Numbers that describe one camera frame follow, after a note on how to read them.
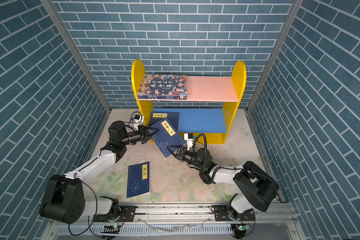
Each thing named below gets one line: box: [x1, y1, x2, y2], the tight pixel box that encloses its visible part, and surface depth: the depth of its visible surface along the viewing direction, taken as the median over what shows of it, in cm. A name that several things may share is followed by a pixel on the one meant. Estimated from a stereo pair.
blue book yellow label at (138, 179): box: [126, 161, 151, 199], surface depth 86 cm
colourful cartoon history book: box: [137, 74, 187, 100], surface depth 73 cm
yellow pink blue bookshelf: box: [131, 59, 247, 144], surface depth 80 cm
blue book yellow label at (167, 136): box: [149, 117, 187, 158], surface depth 78 cm
